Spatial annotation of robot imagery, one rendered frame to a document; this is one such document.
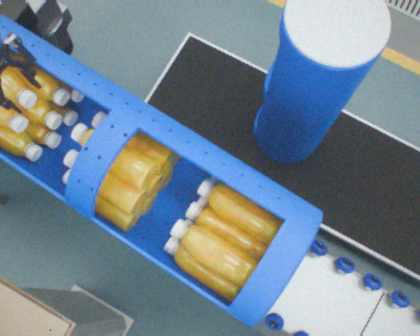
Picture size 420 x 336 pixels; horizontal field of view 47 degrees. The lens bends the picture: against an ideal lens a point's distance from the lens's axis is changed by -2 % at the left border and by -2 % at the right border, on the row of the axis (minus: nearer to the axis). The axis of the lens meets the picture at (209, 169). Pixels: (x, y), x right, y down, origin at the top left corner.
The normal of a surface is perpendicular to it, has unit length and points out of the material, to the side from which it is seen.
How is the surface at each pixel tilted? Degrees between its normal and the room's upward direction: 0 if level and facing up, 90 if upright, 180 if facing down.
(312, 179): 0
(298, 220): 31
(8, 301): 5
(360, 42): 0
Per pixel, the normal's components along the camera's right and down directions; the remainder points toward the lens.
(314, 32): 0.00, -0.25
